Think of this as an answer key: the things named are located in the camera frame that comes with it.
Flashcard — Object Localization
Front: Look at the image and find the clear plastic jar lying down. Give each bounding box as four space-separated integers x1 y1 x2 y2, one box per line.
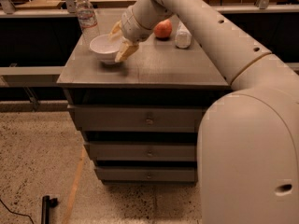
175 22 192 49

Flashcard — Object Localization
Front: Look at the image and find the grey metal railing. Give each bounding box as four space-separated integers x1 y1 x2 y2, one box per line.
1 0 298 90

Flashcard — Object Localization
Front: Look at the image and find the grey drawer cabinet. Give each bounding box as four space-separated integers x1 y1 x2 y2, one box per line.
56 9 233 186

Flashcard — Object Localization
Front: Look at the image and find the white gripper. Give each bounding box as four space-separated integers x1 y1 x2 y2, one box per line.
108 6 152 63

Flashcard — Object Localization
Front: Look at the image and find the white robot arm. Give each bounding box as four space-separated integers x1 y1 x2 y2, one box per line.
112 0 299 224

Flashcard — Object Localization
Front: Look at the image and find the red apple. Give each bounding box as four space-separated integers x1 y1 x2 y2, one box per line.
154 20 172 39

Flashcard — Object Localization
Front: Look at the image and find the top grey drawer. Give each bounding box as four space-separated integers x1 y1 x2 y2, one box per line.
68 105 204 133

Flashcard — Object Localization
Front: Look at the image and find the clear plastic water bottle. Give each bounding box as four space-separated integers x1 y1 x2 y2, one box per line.
76 0 100 46

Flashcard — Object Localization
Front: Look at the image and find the black floor cable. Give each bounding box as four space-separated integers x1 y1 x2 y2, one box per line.
0 197 36 224

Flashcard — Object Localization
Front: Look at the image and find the grey drawer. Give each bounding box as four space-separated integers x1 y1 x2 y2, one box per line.
84 142 196 161
68 105 204 133
95 167 197 182

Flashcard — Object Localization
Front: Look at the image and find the middle grey drawer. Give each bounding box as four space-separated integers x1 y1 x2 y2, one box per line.
84 142 196 161

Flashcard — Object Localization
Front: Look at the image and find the black floor stand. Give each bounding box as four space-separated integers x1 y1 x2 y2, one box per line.
41 195 59 224

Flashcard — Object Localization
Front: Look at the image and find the bottom grey drawer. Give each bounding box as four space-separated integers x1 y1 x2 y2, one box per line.
95 167 197 182

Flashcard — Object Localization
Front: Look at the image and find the white bowl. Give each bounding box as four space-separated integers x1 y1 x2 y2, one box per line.
90 35 122 64

